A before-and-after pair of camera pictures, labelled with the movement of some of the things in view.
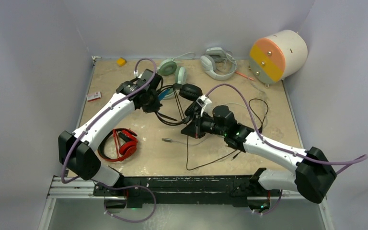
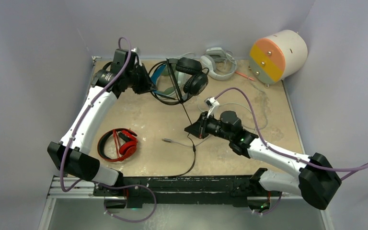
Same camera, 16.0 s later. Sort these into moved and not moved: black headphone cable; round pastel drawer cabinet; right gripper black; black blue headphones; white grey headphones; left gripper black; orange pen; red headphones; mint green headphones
Moved: black blue headphones; black headphone cable; left gripper black
Not moved: mint green headphones; right gripper black; white grey headphones; orange pen; red headphones; round pastel drawer cabinet
